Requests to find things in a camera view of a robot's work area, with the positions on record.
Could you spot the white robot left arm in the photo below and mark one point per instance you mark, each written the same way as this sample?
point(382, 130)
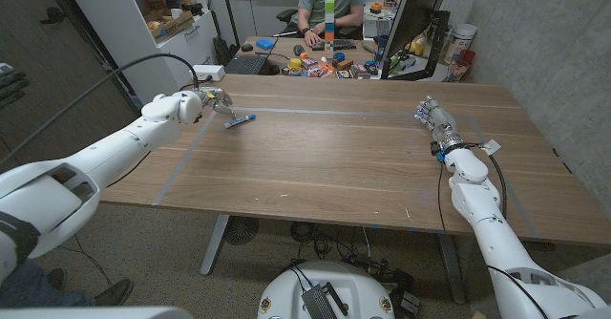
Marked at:
point(119, 142)

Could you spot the blue box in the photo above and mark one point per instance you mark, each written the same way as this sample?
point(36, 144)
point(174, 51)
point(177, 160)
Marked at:
point(265, 44)

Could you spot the operator black gloved hand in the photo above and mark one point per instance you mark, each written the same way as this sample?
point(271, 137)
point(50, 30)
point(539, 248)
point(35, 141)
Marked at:
point(12, 85)

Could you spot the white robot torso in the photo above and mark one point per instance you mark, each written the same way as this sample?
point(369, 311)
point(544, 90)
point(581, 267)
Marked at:
point(286, 295)

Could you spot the black laptop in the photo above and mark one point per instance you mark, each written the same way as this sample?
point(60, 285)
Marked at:
point(246, 65)

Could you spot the white power strip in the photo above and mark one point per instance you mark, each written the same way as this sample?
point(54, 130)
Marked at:
point(209, 72)

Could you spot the black office chair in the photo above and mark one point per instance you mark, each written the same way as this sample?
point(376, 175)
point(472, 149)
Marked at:
point(286, 18)

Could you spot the grey table leg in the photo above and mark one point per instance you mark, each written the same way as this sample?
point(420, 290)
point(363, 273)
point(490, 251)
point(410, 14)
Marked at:
point(214, 247)
point(451, 271)

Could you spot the blue and white marker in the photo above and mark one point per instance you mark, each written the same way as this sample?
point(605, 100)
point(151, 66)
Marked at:
point(241, 120)

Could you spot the black electronics box on torso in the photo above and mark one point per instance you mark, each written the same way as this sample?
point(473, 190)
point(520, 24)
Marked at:
point(317, 302)

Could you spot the standing operator in jeans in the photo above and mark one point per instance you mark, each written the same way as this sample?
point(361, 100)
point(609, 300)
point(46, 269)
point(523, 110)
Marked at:
point(28, 285)

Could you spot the grey computer mouse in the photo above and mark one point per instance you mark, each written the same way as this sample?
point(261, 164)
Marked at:
point(299, 49)

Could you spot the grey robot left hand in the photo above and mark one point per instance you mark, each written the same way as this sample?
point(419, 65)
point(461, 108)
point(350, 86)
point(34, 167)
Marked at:
point(217, 99)

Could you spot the black computer monitor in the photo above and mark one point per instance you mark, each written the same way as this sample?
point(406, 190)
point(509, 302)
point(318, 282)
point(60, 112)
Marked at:
point(415, 13)

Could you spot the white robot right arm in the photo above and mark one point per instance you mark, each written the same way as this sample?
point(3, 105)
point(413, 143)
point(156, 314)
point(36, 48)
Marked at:
point(482, 204)

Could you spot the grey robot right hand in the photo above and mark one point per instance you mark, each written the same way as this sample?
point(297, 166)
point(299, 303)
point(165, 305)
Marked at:
point(441, 125)

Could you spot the round black floor fan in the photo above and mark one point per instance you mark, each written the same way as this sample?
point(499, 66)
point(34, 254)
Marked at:
point(241, 230)

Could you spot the yellow bottle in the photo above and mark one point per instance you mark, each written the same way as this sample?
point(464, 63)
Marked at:
point(416, 47)

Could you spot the black computer mouse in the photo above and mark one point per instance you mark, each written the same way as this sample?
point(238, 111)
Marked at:
point(246, 48)

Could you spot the white tag on wrist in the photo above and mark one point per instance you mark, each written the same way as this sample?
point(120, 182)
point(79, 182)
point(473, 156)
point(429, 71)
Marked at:
point(492, 147)

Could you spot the black keyboard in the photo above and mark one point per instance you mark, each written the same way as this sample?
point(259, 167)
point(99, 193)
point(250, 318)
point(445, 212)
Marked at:
point(341, 44)

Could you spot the colourful stacked block tower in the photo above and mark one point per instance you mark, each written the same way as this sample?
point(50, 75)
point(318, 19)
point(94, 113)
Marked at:
point(329, 23)

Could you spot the cardboard box with items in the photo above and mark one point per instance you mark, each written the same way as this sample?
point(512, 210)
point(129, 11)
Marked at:
point(172, 27)

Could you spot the white shelf cabinet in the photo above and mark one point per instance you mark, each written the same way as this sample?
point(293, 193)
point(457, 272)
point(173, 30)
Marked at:
point(119, 23)

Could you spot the white canister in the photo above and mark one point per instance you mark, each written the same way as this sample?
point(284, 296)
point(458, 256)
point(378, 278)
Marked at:
point(462, 37)

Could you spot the yellow round container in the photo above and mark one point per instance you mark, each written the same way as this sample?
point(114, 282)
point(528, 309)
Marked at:
point(295, 63)

